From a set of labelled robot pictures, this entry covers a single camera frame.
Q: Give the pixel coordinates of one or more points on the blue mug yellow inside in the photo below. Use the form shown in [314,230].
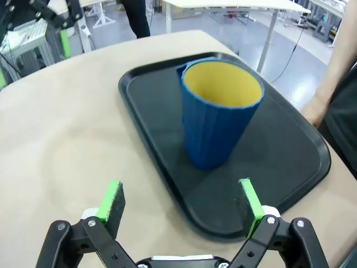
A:
[212,134]

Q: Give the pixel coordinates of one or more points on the aluminium profile robot mount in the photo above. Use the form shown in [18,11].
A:
[33,44]

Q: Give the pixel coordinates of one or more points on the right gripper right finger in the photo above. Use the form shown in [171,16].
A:
[248,212]

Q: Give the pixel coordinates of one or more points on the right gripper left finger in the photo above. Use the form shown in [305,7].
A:
[114,206]

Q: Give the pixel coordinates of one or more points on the person in black t-shirt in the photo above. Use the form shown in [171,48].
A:
[346,125]

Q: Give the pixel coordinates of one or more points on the person in black trousers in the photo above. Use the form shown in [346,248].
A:
[138,19]

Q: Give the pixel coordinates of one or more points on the person's right forearm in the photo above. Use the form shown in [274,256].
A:
[340,50]

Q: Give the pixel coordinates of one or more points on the black plastic tray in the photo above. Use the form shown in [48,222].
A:
[279,156]

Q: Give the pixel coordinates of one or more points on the grey step stool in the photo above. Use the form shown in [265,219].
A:
[323,28]

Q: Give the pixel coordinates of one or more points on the person's right hand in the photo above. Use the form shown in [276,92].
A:
[315,110]

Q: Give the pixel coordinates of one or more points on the white desk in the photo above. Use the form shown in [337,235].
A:
[223,4]

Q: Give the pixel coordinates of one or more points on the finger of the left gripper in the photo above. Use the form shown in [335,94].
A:
[64,44]

